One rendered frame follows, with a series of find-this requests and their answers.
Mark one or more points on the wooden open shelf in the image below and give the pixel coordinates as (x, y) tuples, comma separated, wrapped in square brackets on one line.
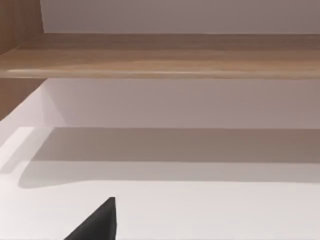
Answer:
[(160, 57)]

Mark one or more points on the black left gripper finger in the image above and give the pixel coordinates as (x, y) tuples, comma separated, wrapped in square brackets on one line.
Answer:
[(102, 222)]

